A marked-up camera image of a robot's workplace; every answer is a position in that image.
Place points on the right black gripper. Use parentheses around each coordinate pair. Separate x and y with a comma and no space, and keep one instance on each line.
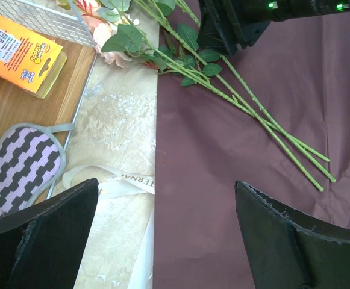
(227,27)

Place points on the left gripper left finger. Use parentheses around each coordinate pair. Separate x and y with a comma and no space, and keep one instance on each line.
(42,246)

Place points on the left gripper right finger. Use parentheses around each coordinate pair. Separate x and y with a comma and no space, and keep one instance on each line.
(287,248)

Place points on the pink flower bunch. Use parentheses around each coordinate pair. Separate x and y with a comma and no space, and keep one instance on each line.
(115,33)

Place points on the white printed ribbon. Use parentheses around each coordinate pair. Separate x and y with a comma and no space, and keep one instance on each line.
(119,249)

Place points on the red wrapping paper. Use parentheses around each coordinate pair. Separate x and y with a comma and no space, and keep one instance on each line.
(300,72)

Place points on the purple wavy cloth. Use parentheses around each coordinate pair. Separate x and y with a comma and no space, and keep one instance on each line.
(31,159)

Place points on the orange blister pack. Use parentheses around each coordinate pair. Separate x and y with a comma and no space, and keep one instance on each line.
(28,59)

